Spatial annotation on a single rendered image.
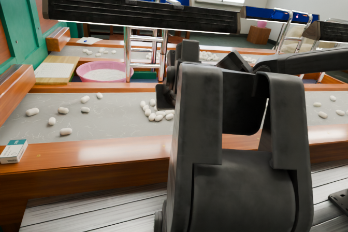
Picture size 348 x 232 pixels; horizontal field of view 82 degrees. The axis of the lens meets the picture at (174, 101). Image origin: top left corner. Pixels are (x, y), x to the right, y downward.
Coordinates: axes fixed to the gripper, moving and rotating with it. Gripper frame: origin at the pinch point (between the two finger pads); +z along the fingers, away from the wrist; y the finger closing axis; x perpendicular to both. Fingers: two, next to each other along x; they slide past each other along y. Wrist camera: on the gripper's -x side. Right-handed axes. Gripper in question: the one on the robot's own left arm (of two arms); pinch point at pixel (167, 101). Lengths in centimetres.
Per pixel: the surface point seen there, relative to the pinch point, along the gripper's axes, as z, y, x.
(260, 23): 384, -383, -292
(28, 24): 33, 51, -41
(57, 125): 12.2, 33.2, 4.5
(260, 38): 397, -385, -254
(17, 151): -3.0, 37.4, 11.6
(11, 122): 13.8, 46.4, 3.1
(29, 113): 15.2, 42.2, 0.0
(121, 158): -4.0, 13.9, 15.1
